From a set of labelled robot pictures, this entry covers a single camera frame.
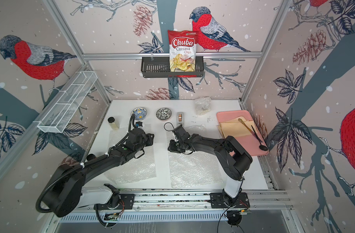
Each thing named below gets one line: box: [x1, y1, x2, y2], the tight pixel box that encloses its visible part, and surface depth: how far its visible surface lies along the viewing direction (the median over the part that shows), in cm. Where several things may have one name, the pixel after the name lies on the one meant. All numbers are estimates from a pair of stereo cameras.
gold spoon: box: [238, 117, 256, 137], surface depth 106 cm
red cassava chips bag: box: [167, 29, 198, 73], surface depth 87 cm
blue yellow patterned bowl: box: [130, 106, 148, 121], surface depth 113 cm
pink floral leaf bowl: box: [155, 107, 173, 121], surface depth 112 cm
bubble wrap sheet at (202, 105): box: [194, 96, 212, 116], surface depth 112 cm
